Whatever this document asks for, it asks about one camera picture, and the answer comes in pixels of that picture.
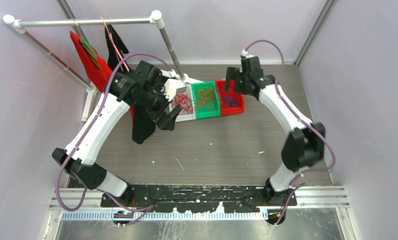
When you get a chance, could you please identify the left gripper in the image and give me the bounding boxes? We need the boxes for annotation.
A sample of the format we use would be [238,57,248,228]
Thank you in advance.
[134,82,181,130]

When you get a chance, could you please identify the red string cable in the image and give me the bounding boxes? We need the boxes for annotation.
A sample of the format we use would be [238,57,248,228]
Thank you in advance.
[171,93,197,116]

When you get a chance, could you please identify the orange string cable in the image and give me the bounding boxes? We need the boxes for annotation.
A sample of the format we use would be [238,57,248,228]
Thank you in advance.
[194,86,218,112]

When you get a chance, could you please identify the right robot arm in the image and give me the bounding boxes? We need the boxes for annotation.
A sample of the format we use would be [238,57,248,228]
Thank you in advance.
[224,56,326,206]

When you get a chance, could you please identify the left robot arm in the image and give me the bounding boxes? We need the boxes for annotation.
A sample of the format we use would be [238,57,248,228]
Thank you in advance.
[52,60,186,207]

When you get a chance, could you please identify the black cloth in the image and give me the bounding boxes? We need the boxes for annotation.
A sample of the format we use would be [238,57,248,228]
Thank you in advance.
[104,24,172,145]

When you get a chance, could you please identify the red plastic bin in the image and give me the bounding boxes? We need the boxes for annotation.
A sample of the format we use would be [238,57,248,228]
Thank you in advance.
[214,79,245,116]

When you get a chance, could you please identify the white plastic bin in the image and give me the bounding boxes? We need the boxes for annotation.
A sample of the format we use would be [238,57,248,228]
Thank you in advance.
[168,85,196,123]

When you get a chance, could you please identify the green plastic bin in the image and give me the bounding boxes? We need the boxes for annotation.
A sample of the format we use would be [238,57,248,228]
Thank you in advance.
[191,81,221,119]

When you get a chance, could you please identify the red cloth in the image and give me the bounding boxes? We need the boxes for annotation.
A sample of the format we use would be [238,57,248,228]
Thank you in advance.
[69,31,136,123]

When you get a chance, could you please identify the pink hanger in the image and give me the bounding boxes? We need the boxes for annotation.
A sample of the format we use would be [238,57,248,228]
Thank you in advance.
[100,17,130,70]

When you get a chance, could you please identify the metal clothes rack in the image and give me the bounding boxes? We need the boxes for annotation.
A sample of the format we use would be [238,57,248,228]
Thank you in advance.
[3,10,200,122]

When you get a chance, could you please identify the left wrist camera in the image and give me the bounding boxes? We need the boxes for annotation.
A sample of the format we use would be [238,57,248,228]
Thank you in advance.
[163,78,187,102]

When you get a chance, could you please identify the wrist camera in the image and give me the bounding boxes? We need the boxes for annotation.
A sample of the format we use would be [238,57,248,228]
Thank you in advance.
[240,49,253,59]
[163,78,187,102]

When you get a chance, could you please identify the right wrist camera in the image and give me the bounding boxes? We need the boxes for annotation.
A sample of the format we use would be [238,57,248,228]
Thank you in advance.
[240,49,253,59]

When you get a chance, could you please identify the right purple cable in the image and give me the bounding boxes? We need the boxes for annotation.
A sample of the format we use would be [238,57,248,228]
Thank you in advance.
[242,39,337,227]

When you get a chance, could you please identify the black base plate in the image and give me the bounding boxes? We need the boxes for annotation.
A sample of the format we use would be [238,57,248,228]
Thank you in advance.
[118,184,297,214]

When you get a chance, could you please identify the aluminium rail frame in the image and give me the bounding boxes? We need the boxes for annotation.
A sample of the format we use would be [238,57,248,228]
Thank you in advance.
[50,184,350,223]

